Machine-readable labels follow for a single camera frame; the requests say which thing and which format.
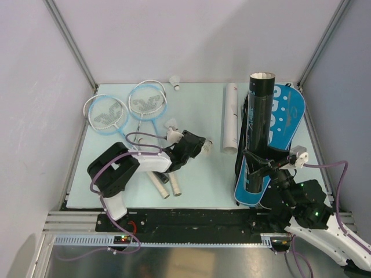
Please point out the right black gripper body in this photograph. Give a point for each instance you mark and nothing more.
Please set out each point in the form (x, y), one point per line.
(275, 174)

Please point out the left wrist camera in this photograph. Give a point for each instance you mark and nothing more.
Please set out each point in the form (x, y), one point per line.
(173, 136)

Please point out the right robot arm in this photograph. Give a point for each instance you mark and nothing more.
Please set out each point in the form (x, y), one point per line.
(299, 208)

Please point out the black shuttlecock tube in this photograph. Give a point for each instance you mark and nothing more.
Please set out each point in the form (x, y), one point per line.
(260, 98)

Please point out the white shuttlecock tube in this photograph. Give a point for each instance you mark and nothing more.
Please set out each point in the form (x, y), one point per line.
(230, 129)

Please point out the blue racket left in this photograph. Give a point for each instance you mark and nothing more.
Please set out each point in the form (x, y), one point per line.
(107, 116)

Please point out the blue racket white grip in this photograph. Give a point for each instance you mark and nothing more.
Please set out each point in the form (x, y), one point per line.
(147, 101)

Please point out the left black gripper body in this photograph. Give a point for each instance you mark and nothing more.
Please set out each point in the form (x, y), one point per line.
(199, 143)

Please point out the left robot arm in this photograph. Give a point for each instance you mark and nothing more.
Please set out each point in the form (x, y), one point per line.
(113, 169)

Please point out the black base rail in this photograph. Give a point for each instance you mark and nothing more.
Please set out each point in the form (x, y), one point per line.
(182, 226)

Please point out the blue racket bag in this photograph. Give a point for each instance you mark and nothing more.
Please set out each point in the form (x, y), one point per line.
(287, 116)

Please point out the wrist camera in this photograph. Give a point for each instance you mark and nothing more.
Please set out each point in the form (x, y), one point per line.
(173, 136)
(298, 157)

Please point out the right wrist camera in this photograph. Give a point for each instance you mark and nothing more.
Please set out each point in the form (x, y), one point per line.
(298, 157)

